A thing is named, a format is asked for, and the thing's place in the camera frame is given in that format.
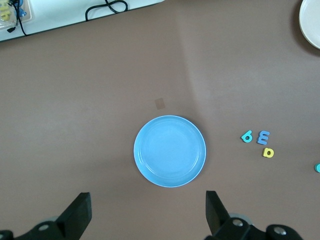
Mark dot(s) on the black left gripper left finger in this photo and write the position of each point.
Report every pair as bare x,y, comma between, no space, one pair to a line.
70,220

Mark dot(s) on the teal foam letter g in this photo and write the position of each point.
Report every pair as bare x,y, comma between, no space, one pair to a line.
245,138

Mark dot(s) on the small brown tape patch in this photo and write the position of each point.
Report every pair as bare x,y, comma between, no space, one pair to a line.
160,103

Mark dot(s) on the yellow foam letter a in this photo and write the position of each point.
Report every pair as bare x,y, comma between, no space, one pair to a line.
265,153

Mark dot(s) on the blue foam letter m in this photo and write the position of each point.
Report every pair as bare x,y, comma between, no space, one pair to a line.
262,138

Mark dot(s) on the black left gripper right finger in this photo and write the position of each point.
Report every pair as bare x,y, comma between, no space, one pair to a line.
217,215

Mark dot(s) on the clear bag of foam letters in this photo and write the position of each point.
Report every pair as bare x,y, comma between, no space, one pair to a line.
5,13

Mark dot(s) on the white plate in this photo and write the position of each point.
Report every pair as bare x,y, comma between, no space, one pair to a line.
312,20

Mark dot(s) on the blue plate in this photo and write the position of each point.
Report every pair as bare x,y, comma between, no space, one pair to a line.
170,151

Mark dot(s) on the teal foam letter c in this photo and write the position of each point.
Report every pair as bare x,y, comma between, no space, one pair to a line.
318,168

